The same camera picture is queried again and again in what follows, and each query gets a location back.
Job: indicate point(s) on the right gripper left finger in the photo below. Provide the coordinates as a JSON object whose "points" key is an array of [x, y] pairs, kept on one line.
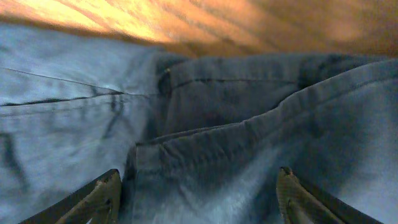
{"points": [[95, 203]]}

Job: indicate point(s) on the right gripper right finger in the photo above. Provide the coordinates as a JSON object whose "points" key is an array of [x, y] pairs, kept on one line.
{"points": [[301, 202]]}

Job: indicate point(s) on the dark blue denim shorts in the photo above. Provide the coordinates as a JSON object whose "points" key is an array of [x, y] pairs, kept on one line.
{"points": [[195, 140]]}

